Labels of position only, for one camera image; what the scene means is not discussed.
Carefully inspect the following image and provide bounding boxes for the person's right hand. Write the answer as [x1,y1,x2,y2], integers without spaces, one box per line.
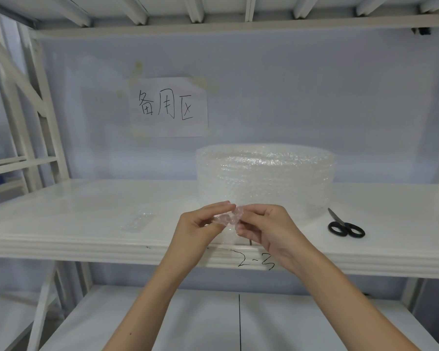
[236,203,317,276]

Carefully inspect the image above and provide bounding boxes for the yellowed tape strip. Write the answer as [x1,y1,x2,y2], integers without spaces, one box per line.
[193,75,221,92]
[127,60,145,88]

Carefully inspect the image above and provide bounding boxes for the flat clear bubble wrap strip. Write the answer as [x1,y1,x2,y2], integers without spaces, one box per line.
[119,208,157,232]

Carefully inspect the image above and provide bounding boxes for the black-handled scissors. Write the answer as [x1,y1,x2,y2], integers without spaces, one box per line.
[327,207,366,239]

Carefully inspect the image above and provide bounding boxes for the person's left forearm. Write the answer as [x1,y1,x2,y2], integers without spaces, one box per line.
[102,245,210,351]

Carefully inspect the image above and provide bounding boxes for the dark blue plastic bin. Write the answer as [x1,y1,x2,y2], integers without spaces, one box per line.
[0,176,25,190]

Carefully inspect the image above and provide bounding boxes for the small bubble wrap piece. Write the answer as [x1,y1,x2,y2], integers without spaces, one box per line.
[212,205,247,231]

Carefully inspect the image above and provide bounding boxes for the white metal shelving rack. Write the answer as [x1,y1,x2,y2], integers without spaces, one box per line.
[0,0,439,351]

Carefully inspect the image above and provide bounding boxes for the white handwritten paper sign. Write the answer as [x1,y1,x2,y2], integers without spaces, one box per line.
[129,77,209,138]

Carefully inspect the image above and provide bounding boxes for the large bubble wrap roll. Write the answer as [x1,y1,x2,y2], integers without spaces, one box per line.
[195,143,338,225]

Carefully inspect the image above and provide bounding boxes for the person's left hand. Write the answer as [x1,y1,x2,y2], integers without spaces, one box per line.
[169,201,232,257]

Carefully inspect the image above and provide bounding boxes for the person's right forearm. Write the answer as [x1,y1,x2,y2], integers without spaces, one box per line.
[274,250,412,351]

